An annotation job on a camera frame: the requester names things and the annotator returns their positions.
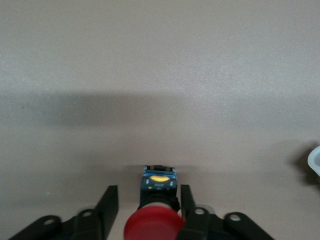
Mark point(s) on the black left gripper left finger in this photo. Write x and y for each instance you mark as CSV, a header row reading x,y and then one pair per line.
x,y
100,220

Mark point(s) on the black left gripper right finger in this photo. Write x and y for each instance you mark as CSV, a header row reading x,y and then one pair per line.
x,y
197,225

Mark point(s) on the red mushroom push button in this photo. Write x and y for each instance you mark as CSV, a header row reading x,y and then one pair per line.
x,y
155,225

